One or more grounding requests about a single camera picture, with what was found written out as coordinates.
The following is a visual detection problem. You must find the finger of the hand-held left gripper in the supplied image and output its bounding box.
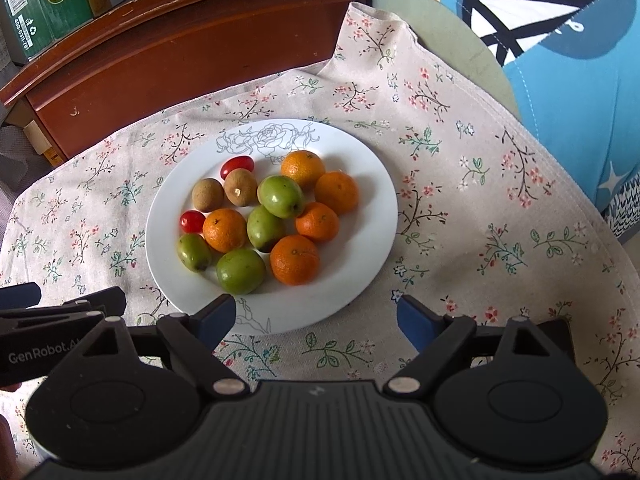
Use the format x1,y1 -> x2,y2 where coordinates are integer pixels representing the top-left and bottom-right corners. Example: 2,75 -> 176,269
0,286 -> 127,322
0,282 -> 42,311

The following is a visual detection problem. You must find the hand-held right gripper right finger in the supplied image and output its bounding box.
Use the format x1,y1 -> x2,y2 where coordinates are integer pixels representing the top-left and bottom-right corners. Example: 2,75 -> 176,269
383,294 -> 576,397

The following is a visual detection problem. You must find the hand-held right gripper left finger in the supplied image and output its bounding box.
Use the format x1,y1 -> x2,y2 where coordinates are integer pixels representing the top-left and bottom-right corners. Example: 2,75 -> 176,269
75,294 -> 252,401

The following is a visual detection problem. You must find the green jujube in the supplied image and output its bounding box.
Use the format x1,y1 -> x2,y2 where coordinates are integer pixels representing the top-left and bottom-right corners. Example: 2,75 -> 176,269
216,248 -> 267,295
176,233 -> 213,273
246,205 -> 287,253
257,175 -> 306,219

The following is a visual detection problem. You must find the orange tangerine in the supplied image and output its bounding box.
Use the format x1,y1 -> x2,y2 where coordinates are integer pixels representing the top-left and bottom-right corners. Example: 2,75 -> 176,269
314,171 -> 360,215
270,234 -> 321,286
202,208 -> 248,254
295,202 -> 340,242
280,150 -> 326,190

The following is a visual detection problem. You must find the red cherry tomato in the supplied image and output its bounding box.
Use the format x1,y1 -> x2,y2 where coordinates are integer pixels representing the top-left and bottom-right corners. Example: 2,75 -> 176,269
179,210 -> 207,234
220,156 -> 255,180

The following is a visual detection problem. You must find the white plate with rose drawing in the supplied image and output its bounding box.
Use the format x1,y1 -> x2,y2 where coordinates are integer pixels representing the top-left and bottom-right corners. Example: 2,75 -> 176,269
145,118 -> 399,335

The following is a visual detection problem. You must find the brown kiwi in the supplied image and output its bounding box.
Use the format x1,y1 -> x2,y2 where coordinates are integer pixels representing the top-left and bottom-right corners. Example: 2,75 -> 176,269
192,178 -> 224,213
223,168 -> 259,207

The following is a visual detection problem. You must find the floral tablecloth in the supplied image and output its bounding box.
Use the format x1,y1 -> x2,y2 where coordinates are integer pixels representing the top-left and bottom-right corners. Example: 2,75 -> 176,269
0,1 -> 640,480

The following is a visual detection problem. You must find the grey checked cloth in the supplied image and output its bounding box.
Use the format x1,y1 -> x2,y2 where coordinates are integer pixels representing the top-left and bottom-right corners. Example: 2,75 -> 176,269
0,125 -> 51,201

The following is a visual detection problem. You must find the black smartphone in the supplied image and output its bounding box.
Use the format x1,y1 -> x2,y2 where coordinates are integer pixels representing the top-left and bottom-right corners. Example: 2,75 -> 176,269
542,317 -> 577,368

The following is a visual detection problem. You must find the brown cardboard box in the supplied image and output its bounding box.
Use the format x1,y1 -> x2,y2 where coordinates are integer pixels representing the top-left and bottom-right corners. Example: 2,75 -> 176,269
22,120 -> 68,167

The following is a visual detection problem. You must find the blue houndstooth blanket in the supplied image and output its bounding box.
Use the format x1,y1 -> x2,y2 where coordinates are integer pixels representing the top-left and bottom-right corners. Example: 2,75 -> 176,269
602,172 -> 640,246

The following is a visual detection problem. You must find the brown wooden cabinet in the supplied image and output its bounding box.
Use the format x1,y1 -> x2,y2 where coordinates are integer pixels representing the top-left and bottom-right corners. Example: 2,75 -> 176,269
0,0 -> 375,162

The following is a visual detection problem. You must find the olive green seat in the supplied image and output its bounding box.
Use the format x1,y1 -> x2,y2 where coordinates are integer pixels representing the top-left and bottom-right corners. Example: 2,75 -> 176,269
372,0 -> 523,123

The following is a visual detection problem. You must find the blue printed cushion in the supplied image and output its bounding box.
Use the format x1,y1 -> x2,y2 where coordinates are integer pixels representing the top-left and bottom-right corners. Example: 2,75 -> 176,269
387,0 -> 640,221

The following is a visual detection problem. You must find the green cardboard box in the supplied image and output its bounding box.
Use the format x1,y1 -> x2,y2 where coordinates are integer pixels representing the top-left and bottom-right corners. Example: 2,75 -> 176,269
0,0 -> 96,66

